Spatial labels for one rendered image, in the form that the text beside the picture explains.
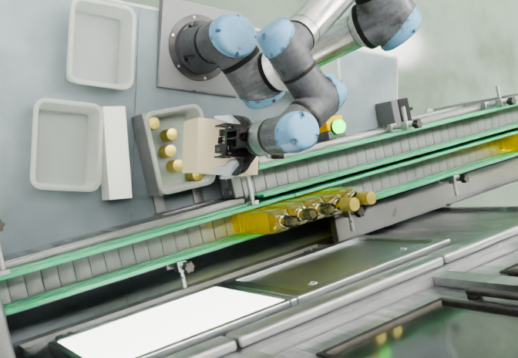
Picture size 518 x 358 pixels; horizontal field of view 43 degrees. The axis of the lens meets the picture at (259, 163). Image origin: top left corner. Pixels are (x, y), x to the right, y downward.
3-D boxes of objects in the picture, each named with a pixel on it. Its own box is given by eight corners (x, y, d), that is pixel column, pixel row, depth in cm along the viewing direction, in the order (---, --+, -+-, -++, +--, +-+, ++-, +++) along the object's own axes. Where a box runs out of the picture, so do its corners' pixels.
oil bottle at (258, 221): (233, 233, 181) (277, 235, 162) (230, 213, 180) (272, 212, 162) (250, 227, 183) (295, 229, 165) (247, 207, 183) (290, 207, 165)
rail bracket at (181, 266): (164, 287, 169) (187, 292, 158) (159, 261, 169) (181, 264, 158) (178, 282, 171) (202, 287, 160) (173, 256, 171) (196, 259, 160)
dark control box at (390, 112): (378, 126, 228) (395, 124, 221) (373, 104, 227) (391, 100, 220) (395, 123, 232) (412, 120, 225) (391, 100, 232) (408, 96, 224)
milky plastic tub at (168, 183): (148, 197, 182) (161, 196, 174) (130, 116, 180) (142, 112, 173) (203, 183, 191) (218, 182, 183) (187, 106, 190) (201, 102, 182)
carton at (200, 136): (183, 121, 156) (198, 117, 149) (243, 127, 164) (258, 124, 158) (182, 172, 155) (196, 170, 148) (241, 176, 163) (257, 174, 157)
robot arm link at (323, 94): (329, 53, 130) (294, 86, 125) (358, 99, 133) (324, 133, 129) (304, 59, 136) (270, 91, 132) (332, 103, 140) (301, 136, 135)
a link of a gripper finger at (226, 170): (202, 176, 152) (219, 150, 146) (225, 177, 155) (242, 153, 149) (205, 187, 150) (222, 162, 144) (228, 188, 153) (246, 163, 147)
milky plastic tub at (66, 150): (21, 190, 166) (29, 189, 158) (26, 101, 168) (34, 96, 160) (90, 193, 175) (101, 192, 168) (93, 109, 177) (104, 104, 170)
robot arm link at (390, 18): (230, 55, 187) (402, -36, 156) (259, 99, 192) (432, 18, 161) (213, 75, 178) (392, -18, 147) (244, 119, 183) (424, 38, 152)
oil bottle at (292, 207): (251, 227, 184) (295, 227, 165) (247, 207, 183) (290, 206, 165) (267, 221, 186) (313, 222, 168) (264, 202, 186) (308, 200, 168)
